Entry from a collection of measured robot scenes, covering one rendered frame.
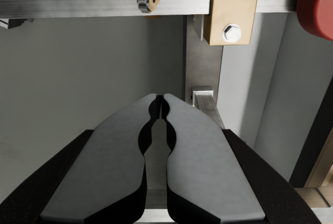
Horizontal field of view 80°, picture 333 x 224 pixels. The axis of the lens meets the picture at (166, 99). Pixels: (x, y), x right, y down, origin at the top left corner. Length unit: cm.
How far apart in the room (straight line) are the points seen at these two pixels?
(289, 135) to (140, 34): 87
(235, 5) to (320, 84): 26
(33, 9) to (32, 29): 105
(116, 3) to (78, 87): 113
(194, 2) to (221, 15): 3
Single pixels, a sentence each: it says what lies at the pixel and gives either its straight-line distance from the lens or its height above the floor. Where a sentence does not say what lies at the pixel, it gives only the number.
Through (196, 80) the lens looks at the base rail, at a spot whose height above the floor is 70.
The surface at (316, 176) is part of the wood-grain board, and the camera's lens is 44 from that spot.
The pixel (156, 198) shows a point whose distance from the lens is 30.
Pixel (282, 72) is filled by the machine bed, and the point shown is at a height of 66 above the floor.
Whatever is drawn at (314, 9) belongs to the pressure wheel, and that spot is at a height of 90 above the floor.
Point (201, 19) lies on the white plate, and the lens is 33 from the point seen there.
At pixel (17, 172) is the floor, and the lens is 211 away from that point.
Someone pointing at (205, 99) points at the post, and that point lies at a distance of 42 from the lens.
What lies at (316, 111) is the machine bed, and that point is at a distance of 47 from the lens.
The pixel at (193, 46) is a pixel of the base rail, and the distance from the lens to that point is 43.
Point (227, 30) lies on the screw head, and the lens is 25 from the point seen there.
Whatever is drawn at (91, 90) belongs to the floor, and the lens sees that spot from 134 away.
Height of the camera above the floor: 111
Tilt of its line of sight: 60 degrees down
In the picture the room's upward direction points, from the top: 179 degrees counter-clockwise
